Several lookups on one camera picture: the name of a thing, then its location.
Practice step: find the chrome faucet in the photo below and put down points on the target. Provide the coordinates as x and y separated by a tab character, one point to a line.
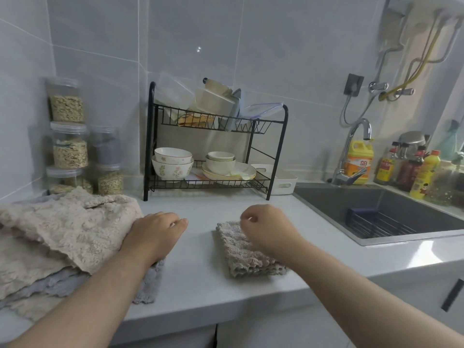
342	163

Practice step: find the grey checked towel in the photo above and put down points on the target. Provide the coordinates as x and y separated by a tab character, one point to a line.
239	257

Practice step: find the person's right forearm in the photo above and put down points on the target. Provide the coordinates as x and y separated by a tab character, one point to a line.
380	304

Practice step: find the pale green rice paddle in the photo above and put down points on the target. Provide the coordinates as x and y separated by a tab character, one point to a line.
242	175

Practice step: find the clear jar grey contents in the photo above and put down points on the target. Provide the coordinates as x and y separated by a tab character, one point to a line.
105	148

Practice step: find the grey plastic lid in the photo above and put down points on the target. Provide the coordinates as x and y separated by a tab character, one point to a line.
235	112

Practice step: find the steel pot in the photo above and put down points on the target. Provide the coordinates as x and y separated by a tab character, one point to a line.
413	139

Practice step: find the blue rimmed container lid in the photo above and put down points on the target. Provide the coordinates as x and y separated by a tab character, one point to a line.
261	110

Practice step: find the grey kitchen sink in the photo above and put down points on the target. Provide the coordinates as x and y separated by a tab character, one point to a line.
326	202

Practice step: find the green spray bottle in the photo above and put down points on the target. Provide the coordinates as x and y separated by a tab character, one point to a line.
447	143

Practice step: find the yellow label sauce bottle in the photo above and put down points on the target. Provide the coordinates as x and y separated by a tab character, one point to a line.
385	168

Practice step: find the group of condiment bottles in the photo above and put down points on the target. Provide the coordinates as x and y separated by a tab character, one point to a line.
409	173

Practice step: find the white plastic basket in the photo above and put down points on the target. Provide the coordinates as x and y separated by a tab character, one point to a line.
282	184

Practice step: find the yellow squeeze bottle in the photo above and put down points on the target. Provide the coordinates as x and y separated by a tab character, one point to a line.
424	177

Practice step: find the chrome water valve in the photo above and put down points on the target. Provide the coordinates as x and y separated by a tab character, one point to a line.
378	86
404	92

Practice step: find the short clear plastic jar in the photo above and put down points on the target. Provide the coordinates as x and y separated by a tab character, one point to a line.
63	177

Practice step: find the small clear jar of oats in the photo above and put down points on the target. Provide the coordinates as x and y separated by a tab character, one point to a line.
110	182

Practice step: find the yellow dish cloth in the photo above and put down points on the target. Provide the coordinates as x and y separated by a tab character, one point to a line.
194	120

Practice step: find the person's right hand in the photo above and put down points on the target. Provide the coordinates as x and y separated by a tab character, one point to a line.
275	231

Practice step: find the yellow detergent bottle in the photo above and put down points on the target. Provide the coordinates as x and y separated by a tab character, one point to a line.
360	163

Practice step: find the blue sink drain rack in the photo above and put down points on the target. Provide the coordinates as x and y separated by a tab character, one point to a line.
366	222

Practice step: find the pile of fluffy cloths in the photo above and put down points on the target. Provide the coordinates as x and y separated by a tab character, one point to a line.
72	224

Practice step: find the person's left forearm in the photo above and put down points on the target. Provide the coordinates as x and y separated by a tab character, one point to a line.
83	308

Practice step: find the person's left hand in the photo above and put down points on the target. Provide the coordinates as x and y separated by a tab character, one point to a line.
152	239

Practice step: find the metal water pipe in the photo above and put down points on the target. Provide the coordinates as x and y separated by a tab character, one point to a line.
449	50
378	61

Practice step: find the large clear food container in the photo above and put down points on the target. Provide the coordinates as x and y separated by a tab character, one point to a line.
214	103

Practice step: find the clear glass bottle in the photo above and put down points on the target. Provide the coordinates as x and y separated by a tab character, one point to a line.
444	184

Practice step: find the clear plastic food container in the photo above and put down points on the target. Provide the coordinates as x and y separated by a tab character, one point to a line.
174	90

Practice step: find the small bowls on plates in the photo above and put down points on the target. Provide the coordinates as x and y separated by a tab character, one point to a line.
217	178

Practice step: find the tan lid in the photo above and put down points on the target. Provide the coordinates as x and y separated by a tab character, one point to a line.
217	86

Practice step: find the black wall socket with plug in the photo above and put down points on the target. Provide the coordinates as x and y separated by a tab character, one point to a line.
353	85

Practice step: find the small white bowl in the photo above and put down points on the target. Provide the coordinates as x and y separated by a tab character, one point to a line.
221	155
220	167

